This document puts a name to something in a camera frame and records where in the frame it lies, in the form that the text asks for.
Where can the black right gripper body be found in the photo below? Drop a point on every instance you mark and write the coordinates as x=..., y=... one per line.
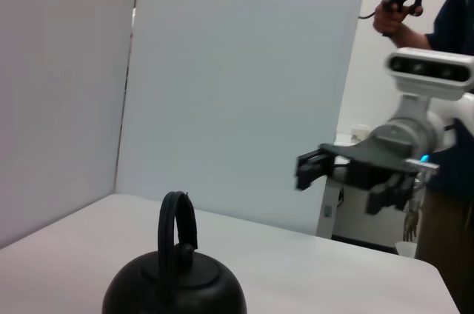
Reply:
x=374, y=164

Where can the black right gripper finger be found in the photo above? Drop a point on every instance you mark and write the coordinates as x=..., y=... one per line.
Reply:
x=392, y=192
x=311, y=169

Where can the black round teapot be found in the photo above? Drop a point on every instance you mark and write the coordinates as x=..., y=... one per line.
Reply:
x=174, y=284

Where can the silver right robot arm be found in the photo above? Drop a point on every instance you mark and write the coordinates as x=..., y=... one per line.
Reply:
x=414, y=129

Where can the person's forearm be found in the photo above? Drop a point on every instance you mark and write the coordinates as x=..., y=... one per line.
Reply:
x=413, y=37

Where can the person's hand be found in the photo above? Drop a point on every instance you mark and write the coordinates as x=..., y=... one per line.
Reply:
x=387, y=19

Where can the white printed paper cup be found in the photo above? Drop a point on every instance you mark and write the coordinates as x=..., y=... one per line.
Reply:
x=360, y=134

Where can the white cabinet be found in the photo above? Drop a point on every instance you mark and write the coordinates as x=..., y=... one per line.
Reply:
x=333, y=214

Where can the person in dark shirt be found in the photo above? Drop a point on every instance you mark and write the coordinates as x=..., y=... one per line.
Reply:
x=459, y=14

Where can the white robot head camera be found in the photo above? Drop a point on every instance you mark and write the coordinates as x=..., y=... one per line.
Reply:
x=429, y=69

